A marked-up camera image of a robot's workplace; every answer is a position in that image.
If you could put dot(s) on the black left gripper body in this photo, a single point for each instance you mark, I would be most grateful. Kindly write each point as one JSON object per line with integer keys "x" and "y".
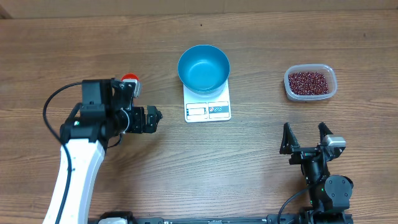
{"x": 132, "y": 122}

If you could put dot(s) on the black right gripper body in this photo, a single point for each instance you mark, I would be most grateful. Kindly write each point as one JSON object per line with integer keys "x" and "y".
{"x": 316, "y": 168}

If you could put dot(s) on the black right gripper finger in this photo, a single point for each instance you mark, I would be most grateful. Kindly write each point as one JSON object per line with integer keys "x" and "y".
{"x": 324, "y": 131}
{"x": 289, "y": 143}

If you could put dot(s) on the red measuring scoop blue handle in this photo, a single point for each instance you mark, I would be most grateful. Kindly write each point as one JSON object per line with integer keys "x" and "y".
{"x": 129, "y": 77}

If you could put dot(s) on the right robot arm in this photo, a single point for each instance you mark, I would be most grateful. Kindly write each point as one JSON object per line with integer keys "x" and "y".
{"x": 329, "y": 194}

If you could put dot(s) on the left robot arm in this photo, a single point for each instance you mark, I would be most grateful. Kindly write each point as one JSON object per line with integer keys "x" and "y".
{"x": 107, "y": 110}

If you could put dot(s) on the white digital kitchen scale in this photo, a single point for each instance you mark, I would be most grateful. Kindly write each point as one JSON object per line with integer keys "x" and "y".
{"x": 207, "y": 108}

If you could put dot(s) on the teal plastic bowl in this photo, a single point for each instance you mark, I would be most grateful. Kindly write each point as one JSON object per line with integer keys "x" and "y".
{"x": 204, "y": 69}

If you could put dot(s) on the red adzuki beans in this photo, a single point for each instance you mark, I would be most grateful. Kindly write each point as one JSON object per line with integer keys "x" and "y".
{"x": 308, "y": 83}

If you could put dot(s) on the clear plastic food container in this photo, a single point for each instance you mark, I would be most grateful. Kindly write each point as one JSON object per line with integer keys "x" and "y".
{"x": 324, "y": 69}

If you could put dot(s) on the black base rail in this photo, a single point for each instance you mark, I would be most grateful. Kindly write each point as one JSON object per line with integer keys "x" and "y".
{"x": 127, "y": 217}

